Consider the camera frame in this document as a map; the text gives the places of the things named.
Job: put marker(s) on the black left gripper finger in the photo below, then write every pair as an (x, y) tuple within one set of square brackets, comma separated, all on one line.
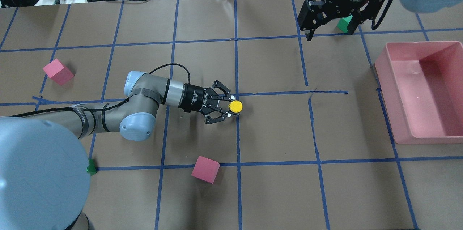
[(225, 90), (218, 116)]

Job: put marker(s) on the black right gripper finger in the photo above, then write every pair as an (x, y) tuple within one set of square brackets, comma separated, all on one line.
[(371, 11), (314, 14)]

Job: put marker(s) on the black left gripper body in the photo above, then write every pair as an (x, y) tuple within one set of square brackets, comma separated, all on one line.
[(194, 98)]

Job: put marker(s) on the yellow button switch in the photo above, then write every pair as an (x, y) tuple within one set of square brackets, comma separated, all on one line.
[(235, 106)]

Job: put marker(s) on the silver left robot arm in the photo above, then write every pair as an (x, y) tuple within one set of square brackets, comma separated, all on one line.
[(44, 167)]

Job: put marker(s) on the green foam cube far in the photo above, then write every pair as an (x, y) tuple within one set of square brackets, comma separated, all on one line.
[(343, 24)]

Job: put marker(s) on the green foam cube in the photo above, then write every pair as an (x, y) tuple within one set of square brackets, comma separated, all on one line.
[(91, 168), (343, 24)]

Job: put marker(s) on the pink foam cube far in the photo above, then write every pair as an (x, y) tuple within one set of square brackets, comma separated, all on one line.
[(206, 169)]

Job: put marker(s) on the pink foam cube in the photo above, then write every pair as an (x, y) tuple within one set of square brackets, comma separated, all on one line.
[(58, 72), (206, 169)]

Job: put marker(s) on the pink plastic bin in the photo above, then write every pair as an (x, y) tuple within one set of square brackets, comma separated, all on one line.
[(422, 87)]

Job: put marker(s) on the green foam cube centre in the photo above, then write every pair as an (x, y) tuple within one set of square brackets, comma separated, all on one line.
[(91, 168)]

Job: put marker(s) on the pink foam cube near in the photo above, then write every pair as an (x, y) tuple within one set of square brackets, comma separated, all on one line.
[(58, 72)]

